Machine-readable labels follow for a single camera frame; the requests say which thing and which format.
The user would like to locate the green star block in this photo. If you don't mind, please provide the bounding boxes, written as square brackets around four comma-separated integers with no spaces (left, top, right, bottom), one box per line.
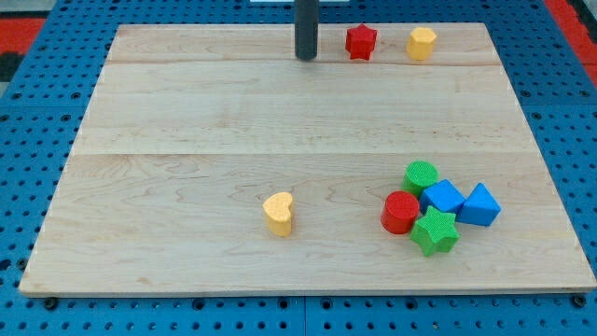
[410,205,460,257]

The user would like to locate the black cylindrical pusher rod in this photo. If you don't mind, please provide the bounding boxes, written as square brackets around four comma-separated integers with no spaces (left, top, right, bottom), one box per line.
[294,0,319,61]

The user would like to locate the yellow heart block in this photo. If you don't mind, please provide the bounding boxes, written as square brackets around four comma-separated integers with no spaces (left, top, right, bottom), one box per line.
[262,191,294,237]

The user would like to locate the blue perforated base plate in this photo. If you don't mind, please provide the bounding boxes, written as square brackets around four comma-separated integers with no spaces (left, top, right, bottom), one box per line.
[1,0,596,335]

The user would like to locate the green cylinder block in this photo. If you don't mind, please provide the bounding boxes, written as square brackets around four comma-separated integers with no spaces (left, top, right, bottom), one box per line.
[401,161,439,198]

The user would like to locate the light wooden board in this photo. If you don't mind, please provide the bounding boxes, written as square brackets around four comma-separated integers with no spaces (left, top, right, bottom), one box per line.
[19,23,596,298]

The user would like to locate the red cylinder block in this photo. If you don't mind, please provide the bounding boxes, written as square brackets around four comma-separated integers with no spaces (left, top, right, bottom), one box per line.
[381,190,420,234]

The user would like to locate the blue triangle block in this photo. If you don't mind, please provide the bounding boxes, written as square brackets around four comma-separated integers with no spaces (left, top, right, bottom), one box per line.
[456,183,502,227]

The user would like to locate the yellow hexagon block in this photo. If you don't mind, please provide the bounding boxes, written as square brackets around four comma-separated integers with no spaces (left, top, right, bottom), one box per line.
[406,27,437,61]

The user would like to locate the blue cube block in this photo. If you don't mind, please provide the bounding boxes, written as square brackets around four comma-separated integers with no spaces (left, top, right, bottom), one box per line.
[419,179,465,214]

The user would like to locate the red star block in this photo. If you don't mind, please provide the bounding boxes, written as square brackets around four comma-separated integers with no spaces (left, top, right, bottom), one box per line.
[345,23,378,61]

